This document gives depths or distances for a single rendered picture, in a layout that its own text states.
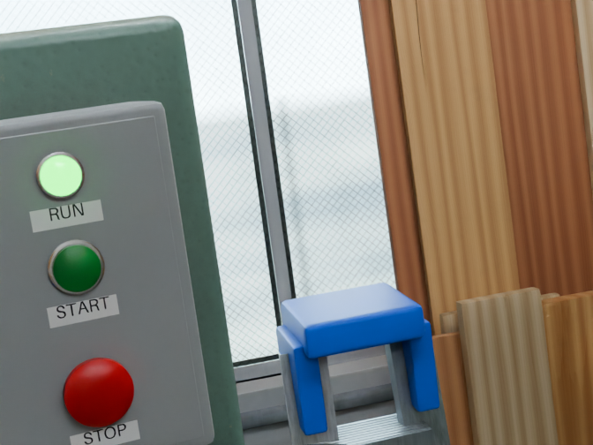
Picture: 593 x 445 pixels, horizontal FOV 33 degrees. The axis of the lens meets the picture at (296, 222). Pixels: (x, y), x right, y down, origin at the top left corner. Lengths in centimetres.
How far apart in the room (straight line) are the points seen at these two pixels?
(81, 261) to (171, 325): 5
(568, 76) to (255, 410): 88
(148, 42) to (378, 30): 133
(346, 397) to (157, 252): 157
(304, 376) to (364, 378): 74
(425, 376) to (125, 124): 94
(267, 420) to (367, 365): 23
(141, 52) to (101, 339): 14
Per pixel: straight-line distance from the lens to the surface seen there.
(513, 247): 187
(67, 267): 43
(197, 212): 51
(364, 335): 126
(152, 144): 44
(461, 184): 183
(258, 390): 197
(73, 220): 43
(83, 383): 44
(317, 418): 130
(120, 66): 50
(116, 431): 46
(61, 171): 43
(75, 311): 44
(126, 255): 44
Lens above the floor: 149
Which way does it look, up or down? 9 degrees down
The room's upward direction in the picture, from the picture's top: 8 degrees counter-clockwise
